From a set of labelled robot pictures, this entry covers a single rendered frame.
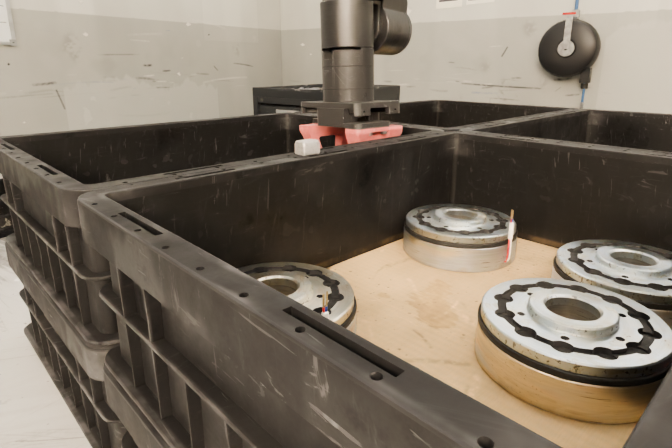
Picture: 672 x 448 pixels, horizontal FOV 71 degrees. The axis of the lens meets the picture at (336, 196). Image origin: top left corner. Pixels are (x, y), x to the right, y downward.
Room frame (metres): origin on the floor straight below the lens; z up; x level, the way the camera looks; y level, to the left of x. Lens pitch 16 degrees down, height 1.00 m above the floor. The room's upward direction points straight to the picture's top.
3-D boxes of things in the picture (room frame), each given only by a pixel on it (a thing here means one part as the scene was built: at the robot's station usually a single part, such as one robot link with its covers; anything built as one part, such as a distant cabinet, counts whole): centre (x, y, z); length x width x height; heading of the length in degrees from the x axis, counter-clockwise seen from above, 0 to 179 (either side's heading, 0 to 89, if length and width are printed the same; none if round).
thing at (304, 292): (0.28, 0.04, 0.86); 0.05 x 0.05 x 0.01
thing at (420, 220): (0.43, -0.12, 0.86); 0.10 x 0.10 x 0.01
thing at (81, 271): (0.51, 0.12, 0.87); 0.40 x 0.30 x 0.11; 134
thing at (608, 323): (0.25, -0.14, 0.86); 0.05 x 0.05 x 0.01
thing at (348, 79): (0.54, -0.01, 0.98); 0.10 x 0.07 x 0.07; 39
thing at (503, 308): (0.25, -0.14, 0.86); 0.10 x 0.10 x 0.01
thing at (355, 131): (0.53, -0.03, 0.91); 0.07 x 0.07 x 0.09; 39
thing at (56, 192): (0.51, 0.12, 0.92); 0.40 x 0.30 x 0.02; 134
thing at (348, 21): (0.55, -0.02, 1.04); 0.07 x 0.06 x 0.07; 144
